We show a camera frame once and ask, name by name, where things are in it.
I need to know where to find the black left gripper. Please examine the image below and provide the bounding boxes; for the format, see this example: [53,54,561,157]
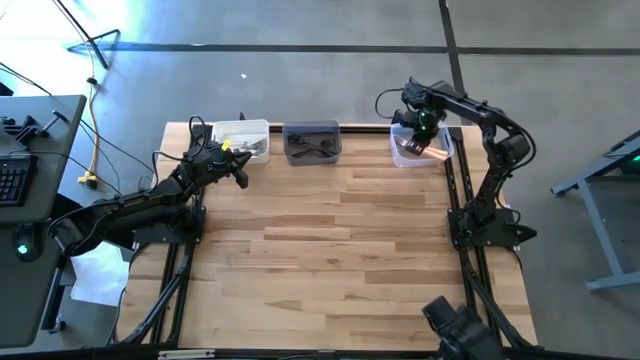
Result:
[175,150,253,190]

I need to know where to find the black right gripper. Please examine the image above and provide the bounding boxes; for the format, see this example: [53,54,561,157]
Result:
[399,79,446,155]

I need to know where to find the grey translucent plastic bin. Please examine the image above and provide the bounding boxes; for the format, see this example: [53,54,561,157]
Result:
[282,120,343,167]

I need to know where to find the clear plastic bin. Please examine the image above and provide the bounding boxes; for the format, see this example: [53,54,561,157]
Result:
[389,121,456,169]

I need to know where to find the white plastic bin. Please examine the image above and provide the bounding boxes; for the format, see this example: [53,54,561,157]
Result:
[211,118,272,165]

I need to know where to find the black floor stand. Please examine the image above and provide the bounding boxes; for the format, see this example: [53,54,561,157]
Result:
[49,0,122,71]

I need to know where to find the grey office desk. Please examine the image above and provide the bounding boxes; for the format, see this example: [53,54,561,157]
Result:
[0,93,89,351]

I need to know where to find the white paper sheet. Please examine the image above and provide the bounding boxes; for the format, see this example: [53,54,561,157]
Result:
[64,242,132,308]

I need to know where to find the black bulky object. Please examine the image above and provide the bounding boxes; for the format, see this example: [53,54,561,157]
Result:
[421,294,507,360]

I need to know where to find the black desk clamp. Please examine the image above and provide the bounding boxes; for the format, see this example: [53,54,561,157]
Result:
[0,109,69,147]

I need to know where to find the black keyboard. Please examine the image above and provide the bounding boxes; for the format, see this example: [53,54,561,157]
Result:
[0,153,40,208]

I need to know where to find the black computer mouse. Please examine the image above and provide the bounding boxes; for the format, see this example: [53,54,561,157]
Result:
[13,222,42,263]

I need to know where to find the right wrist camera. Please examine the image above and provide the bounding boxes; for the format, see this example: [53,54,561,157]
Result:
[391,108,416,127]

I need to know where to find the black table rail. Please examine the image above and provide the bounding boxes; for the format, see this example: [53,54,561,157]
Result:
[269,123,394,135]

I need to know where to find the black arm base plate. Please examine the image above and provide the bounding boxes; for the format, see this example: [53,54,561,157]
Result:
[447,207,539,250]
[133,202,207,246]

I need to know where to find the black aluminium frame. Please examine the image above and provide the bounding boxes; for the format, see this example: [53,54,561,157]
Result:
[443,125,537,350]
[117,123,217,347]

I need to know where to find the yellow power cable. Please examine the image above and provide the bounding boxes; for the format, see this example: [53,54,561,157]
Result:
[74,9,103,186]

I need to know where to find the silver metal bracket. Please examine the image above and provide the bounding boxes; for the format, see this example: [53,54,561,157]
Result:
[157,349,217,360]

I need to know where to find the grey metal table frame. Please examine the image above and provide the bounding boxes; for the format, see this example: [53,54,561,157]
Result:
[549,128,640,294]

